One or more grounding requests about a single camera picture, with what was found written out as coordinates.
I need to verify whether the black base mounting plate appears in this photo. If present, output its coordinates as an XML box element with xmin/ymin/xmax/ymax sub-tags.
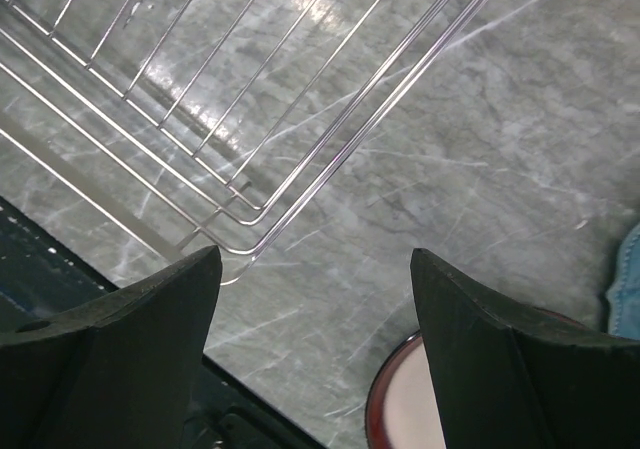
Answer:
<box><xmin>1</xmin><ymin>202</ymin><xmax>317</xmax><ymax>448</ymax></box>

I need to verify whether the red rimmed cream plate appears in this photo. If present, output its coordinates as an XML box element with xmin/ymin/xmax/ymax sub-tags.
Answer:
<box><xmin>363</xmin><ymin>306</ymin><xmax>591</xmax><ymax>449</ymax></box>

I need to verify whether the teal scalloped plate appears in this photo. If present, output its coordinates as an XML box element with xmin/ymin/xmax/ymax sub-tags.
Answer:
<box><xmin>605</xmin><ymin>225</ymin><xmax>640</xmax><ymax>340</ymax></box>

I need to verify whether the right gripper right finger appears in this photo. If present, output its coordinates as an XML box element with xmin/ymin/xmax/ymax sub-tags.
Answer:
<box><xmin>410</xmin><ymin>249</ymin><xmax>639</xmax><ymax>448</ymax></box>

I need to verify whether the wire dish rack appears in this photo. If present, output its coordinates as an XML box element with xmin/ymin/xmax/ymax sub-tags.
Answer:
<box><xmin>1</xmin><ymin>0</ymin><xmax>489</xmax><ymax>285</ymax></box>

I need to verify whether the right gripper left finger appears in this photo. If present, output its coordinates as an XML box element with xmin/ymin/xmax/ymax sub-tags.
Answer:
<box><xmin>1</xmin><ymin>246</ymin><xmax>222</xmax><ymax>448</ymax></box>

